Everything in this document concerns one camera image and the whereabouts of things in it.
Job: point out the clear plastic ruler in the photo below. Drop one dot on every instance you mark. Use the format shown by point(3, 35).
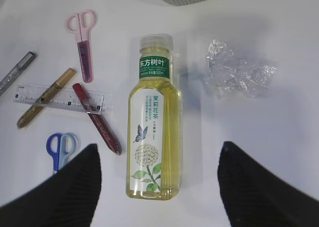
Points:
point(65, 99)

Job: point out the pink purple scissors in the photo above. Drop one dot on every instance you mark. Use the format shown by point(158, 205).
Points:
point(80, 25)

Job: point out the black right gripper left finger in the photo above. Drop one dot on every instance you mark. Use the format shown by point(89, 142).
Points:
point(67, 199)

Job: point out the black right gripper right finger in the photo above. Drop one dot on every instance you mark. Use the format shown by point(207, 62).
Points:
point(254, 197)

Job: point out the clear plastic sheet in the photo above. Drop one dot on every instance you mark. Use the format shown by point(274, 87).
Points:
point(228, 72)

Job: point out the yellow tea bottle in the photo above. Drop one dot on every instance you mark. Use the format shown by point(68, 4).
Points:
point(154, 125)

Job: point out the blue scissors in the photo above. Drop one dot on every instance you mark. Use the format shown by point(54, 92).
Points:
point(61, 146)

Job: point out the gold glitter pen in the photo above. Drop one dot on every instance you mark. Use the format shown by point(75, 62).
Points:
point(45, 98)

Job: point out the silver glitter pen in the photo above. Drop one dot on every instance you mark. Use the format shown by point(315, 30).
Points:
point(16, 71)

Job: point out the red glitter pen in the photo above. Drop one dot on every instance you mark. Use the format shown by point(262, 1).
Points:
point(98, 120)

